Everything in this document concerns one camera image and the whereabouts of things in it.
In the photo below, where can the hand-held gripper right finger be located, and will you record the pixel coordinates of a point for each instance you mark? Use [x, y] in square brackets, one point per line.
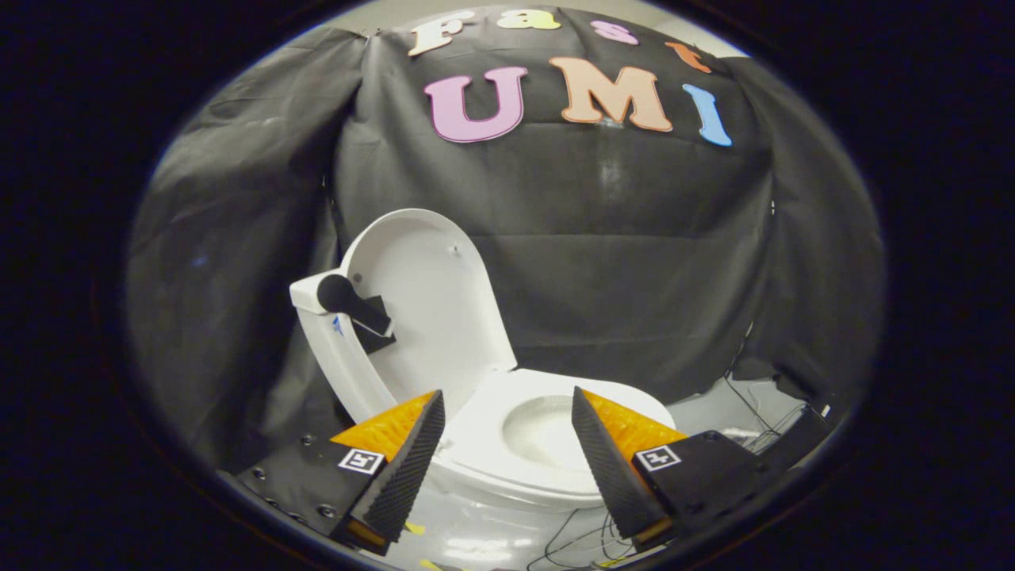
[607, 476]

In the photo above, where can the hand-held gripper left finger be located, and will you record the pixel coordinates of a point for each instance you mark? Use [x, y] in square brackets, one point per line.
[404, 476]

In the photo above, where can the white toilet bowl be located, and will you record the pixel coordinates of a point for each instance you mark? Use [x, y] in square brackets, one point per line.
[543, 432]

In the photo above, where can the white toilet seat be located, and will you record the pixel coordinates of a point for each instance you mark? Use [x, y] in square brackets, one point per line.
[484, 420]

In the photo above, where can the white toilet tank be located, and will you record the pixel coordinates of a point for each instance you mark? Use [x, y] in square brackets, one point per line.
[349, 381]

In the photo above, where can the yellow floor tape piece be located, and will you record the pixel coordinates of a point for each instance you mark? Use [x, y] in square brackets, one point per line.
[414, 527]
[430, 565]

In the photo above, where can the dark cloth piece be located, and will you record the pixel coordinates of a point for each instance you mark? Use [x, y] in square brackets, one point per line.
[797, 436]

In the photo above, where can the black clamp holder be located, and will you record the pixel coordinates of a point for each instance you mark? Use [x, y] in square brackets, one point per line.
[337, 293]

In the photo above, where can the black backdrop cloth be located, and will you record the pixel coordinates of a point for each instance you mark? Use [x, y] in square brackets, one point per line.
[618, 254]

